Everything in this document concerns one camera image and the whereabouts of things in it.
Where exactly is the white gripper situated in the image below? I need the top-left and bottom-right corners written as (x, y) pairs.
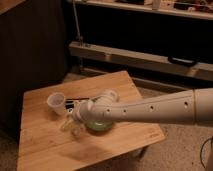
top-left (65, 98), bottom-right (93, 123)

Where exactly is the clear plastic bottle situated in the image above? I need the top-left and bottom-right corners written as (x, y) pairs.
top-left (60, 115), bottom-right (83, 136)

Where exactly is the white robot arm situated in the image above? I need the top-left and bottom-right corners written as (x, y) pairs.
top-left (69, 88), bottom-right (213, 126)

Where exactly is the clear plastic cup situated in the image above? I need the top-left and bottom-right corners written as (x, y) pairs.
top-left (47, 92), bottom-right (66, 116)

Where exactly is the green bowl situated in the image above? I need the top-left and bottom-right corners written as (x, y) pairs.
top-left (86, 122), bottom-right (113, 132)

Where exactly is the wooden table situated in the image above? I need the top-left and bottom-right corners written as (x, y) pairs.
top-left (17, 71), bottom-right (165, 171)

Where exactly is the dark cabinet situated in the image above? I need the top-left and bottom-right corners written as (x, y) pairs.
top-left (0, 0), bottom-right (67, 139)

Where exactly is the shelf board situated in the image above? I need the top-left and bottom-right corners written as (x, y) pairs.
top-left (75, 0), bottom-right (213, 21)

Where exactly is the long case with handle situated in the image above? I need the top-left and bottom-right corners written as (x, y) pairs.
top-left (69, 41), bottom-right (213, 81)

